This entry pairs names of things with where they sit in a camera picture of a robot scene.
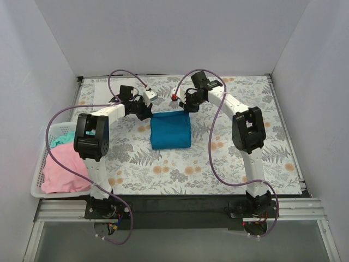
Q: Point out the floral patterned table cloth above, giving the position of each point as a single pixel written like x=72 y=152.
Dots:
x=212 y=165

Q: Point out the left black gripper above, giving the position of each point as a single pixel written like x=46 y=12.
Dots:
x=143 y=112

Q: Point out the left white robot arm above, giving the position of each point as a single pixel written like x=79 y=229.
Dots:
x=92 y=139

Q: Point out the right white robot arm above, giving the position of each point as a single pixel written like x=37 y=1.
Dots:
x=248 y=133

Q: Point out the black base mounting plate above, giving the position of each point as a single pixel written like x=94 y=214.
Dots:
x=178 y=211

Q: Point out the teal blue t shirt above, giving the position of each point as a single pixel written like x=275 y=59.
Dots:
x=170 y=130

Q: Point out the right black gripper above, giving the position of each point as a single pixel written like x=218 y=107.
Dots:
x=189 y=105

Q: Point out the aluminium frame rail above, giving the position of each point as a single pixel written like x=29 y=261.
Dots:
x=305 y=209

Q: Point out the mint green t shirt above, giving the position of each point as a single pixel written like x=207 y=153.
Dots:
x=63 y=139

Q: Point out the folded white t shirt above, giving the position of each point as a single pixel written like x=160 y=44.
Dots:
x=102 y=94

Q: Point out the white plastic laundry basket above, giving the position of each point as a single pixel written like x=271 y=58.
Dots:
x=55 y=131

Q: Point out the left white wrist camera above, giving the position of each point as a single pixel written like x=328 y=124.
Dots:
x=149 y=96

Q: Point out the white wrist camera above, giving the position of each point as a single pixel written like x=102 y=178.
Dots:
x=149 y=96
x=179 y=97

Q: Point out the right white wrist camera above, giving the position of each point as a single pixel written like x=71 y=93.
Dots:
x=179 y=97

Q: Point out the pink t shirt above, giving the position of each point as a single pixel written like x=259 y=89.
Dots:
x=59 y=180

